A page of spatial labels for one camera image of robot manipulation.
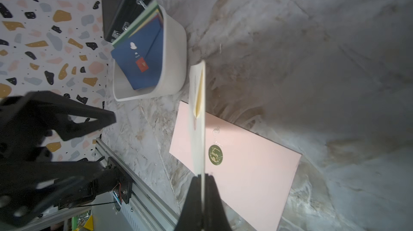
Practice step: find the dark blue envelope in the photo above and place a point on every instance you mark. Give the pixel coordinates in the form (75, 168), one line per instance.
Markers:
(140, 56)

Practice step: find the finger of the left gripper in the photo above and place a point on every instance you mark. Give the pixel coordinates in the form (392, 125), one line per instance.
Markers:
(55, 182)
(70, 119)

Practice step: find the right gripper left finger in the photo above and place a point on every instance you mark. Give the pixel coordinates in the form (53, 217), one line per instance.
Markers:
(191, 215)

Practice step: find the white storage box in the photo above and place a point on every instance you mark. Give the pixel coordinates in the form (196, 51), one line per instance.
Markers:
(174, 64)

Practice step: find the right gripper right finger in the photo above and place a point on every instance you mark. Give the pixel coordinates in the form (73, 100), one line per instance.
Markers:
(215, 218)

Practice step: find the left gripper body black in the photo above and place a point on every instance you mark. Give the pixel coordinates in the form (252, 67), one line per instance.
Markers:
(21, 134)

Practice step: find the pink envelope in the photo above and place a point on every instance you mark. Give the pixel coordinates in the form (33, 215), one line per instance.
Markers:
(253, 174)

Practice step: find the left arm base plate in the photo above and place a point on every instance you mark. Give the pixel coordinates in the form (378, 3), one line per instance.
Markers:
(114, 179)

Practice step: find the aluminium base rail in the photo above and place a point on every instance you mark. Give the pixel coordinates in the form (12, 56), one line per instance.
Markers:
(145, 212)

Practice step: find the light green envelope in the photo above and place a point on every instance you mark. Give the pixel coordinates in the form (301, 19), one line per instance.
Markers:
(140, 20)

